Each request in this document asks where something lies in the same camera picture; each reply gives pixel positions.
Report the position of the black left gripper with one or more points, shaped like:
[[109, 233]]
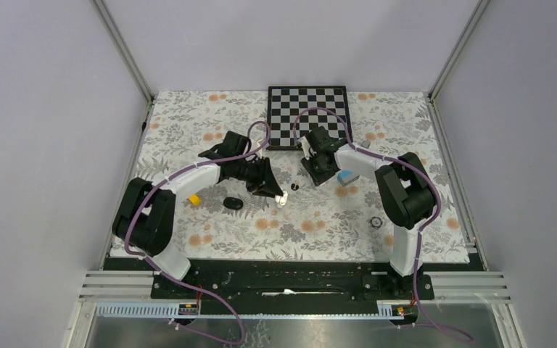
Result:
[[265, 183]]

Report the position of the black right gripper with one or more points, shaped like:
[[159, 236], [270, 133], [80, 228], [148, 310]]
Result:
[[318, 180]]

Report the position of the white earbud charging case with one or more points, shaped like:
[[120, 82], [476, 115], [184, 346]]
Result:
[[281, 200]]

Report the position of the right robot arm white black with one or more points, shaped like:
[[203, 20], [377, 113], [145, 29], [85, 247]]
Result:
[[409, 198]]

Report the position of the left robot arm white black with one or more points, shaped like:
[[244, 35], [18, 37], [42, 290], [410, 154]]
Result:
[[145, 217]]

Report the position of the black oval earbud case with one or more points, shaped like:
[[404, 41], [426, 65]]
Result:
[[233, 203]]

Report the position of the blue grey block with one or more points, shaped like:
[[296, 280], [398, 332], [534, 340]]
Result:
[[345, 178]]

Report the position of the floral patterned table mat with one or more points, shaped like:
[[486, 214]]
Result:
[[318, 223]]

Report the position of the yellow block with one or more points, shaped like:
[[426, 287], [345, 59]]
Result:
[[194, 200]]

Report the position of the black white checkerboard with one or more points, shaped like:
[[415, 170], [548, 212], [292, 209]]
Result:
[[306, 108]]

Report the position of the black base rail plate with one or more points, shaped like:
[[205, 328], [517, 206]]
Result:
[[294, 287]]

